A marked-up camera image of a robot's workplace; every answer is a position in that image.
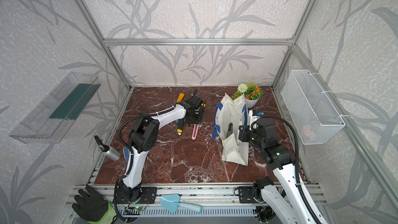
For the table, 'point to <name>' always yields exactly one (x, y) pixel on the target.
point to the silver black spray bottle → (111, 152)
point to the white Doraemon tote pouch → (235, 111)
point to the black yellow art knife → (181, 124)
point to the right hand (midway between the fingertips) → (238, 126)
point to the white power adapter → (253, 119)
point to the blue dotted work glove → (126, 152)
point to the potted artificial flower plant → (252, 93)
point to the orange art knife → (180, 97)
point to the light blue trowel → (171, 202)
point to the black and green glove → (93, 208)
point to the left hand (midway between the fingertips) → (200, 121)
